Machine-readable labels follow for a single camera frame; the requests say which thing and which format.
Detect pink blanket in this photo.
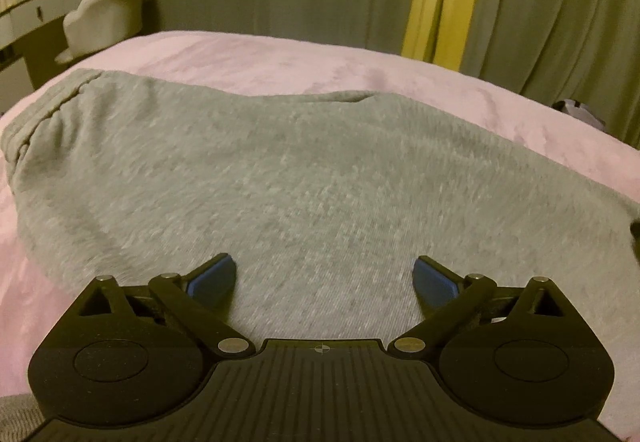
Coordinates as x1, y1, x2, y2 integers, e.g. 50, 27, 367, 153
0, 29, 640, 400

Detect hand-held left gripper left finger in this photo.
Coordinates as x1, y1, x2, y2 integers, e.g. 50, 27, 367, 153
75, 253, 251, 357

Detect dark object beside bed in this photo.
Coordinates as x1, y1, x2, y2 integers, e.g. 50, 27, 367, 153
551, 99, 607, 132

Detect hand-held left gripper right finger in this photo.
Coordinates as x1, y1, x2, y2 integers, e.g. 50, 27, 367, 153
387, 255, 568, 357

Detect vanity desk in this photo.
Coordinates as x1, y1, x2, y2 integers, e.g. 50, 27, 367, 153
0, 0, 138, 88

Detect grey upholstered chair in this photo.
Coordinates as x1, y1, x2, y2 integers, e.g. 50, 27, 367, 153
54, 0, 150, 66

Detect grey pants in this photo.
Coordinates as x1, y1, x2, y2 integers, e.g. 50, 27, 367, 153
0, 67, 640, 442

